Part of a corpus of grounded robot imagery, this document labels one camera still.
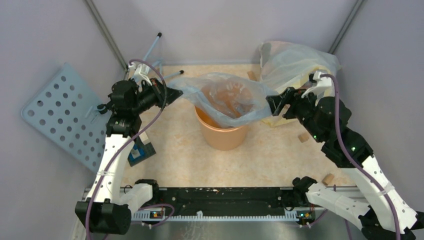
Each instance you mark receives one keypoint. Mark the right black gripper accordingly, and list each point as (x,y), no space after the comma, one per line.
(291,96)

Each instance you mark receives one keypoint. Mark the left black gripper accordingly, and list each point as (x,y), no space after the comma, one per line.
(158,89)

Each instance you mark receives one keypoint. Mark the large translucent white trash bag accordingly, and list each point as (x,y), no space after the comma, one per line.
(286,64)

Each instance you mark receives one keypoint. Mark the light blue plastic trash bag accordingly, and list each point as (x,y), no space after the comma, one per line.
(229,100)

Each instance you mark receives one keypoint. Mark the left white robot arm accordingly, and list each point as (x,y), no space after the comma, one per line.
(105,210)

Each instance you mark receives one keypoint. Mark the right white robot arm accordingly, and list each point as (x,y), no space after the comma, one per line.
(384,215)

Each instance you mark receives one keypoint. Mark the wooden block near bin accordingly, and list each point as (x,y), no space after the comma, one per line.
(252,76)

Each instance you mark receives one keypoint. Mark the orange plastic trash bin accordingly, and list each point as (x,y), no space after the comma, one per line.
(223,139)

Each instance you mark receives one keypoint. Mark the light blue tripod stand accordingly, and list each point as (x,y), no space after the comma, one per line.
(157,65)

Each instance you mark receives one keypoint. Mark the wooden cube on table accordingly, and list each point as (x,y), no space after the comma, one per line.
(303,137)

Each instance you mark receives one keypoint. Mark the blue block holder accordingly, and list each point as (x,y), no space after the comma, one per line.
(140,152)

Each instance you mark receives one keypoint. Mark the cork piece front right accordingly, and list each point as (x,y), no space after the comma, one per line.
(327,180)

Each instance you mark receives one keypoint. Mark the light blue perforated board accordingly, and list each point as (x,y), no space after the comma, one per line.
(65,111)

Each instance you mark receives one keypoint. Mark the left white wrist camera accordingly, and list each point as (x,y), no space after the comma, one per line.
(139,73)

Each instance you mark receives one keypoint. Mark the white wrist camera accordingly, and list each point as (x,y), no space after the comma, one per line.
(139,73)
(321,82)

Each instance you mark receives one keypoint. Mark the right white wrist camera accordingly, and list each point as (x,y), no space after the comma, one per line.
(321,82)

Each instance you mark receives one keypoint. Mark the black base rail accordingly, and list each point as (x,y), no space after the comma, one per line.
(229,201)

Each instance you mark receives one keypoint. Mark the white toothed cable strip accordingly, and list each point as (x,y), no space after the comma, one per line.
(145,216)

